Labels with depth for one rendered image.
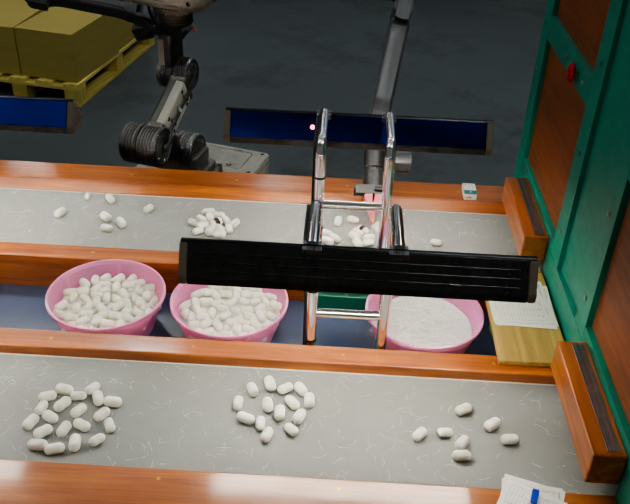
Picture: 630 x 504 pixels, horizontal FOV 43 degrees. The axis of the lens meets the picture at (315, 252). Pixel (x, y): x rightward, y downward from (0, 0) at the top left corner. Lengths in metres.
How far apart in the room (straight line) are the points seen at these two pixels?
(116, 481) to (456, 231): 1.14
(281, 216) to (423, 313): 0.53
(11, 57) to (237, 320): 3.29
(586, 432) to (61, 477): 0.91
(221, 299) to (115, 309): 0.24
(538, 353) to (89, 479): 0.93
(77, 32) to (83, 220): 2.57
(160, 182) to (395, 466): 1.15
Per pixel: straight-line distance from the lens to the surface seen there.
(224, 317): 1.84
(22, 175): 2.43
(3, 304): 2.07
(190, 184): 2.30
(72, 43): 4.66
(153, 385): 1.68
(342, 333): 1.90
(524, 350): 1.77
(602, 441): 1.50
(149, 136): 2.55
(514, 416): 1.67
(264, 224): 2.16
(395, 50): 2.33
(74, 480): 1.50
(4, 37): 4.87
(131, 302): 1.93
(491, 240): 2.17
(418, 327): 1.85
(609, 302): 1.63
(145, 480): 1.48
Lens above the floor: 1.88
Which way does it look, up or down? 34 degrees down
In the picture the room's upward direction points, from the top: 2 degrees clockwise
